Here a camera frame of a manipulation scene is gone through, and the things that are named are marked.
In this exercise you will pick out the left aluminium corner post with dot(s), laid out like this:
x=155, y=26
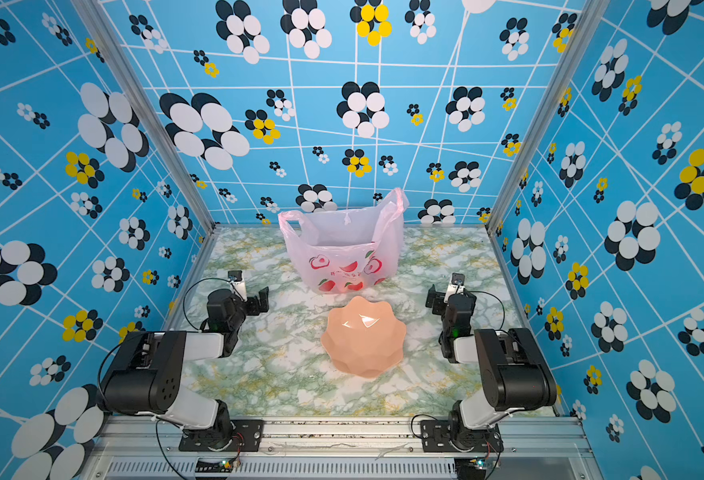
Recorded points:
x=124, y=72

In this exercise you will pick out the pink translucent plastic bag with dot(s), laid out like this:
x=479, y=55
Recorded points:
x=347, y=250

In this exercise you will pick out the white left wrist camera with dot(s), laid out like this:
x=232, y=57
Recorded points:
x=236, y=280

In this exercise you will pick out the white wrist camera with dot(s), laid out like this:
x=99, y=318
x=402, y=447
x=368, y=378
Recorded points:
x=236, y=280
x=456, y=286

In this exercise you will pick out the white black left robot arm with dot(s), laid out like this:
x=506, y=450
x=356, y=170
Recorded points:
x=145, y=376

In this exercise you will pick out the aluminium corner post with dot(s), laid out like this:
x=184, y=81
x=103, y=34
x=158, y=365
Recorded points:
x=588, y=23
x=124, y=72

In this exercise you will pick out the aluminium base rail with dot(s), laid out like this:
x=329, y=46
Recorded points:
x=346, y=448

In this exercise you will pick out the right aluminium corner post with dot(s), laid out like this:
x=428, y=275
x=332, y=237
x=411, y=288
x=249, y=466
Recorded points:
x=588, y=23

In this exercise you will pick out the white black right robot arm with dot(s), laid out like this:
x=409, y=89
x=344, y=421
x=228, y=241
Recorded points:
x=515, y=376

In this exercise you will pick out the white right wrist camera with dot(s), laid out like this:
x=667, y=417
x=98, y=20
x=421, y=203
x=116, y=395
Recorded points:
x=456, y=286

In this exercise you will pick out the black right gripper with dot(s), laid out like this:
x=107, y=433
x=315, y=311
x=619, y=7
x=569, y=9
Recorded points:
x=437, y=298

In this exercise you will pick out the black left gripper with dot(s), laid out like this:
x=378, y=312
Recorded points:
x=261, y=302

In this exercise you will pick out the beige wavy fruit bowl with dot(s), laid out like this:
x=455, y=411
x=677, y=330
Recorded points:
x=364, y=338

